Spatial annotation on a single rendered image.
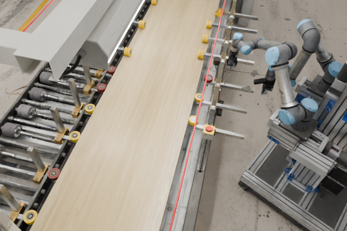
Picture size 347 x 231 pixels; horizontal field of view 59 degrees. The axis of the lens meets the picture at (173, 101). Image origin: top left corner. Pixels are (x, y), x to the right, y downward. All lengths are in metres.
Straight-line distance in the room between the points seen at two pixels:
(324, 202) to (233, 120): 1.26
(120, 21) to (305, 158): 1.87
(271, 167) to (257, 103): 1.01
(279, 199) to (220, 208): 0.54
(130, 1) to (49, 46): 0.35
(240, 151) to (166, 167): 1.40
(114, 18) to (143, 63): 2.09
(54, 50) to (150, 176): 1.66
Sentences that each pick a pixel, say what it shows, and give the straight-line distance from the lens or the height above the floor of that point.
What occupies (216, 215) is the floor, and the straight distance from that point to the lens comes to 3.06.
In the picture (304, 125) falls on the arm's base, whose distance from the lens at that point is 2.39.
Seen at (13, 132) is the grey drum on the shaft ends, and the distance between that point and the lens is 2.67.
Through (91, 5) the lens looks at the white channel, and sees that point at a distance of 0.69.
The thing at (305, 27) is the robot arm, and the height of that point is 1.56.
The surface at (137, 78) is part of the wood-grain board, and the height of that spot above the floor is 0.90.
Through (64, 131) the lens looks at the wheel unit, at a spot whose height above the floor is 0.86.
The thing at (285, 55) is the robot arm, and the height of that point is 1.53.
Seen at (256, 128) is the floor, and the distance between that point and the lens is 3.66.
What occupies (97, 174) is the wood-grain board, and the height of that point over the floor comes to 0.90.
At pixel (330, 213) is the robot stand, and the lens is 3.17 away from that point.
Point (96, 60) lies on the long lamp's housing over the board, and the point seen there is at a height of 2.33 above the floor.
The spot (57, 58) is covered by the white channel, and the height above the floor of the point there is 2.45.
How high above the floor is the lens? 2.82
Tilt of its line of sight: 49 degrees down
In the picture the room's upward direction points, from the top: 3 degrees clockwise
